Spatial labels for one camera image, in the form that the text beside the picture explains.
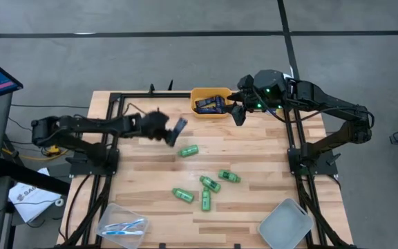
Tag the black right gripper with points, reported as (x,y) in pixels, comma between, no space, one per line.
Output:
(268,83)

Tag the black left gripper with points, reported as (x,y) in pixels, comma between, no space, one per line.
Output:
(154,125)

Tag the dark blue toiletry tube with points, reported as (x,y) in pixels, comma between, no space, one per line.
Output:
(207,110)
(219,103)
(205,102)

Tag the packaged blue toothbrush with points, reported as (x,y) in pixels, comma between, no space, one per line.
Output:
(124,224)
(123,232)

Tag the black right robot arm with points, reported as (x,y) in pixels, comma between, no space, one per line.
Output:
(323,97)

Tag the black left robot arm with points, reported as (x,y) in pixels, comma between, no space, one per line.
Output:
(81,124)

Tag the yellow plastic bin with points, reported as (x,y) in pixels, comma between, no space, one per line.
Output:
(195,93)

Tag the clear plastic bin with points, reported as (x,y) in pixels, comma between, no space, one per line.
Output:
(116,214)

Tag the grey plastic bin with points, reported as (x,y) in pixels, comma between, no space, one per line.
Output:
(285,224)

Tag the white printed paper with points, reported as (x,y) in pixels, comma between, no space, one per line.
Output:
(33,200)

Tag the black aluminium table frame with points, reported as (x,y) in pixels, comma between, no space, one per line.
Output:
(150,95)

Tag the black diagonal frame strut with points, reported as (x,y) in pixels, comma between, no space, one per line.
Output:
(95,207)
(318,211)

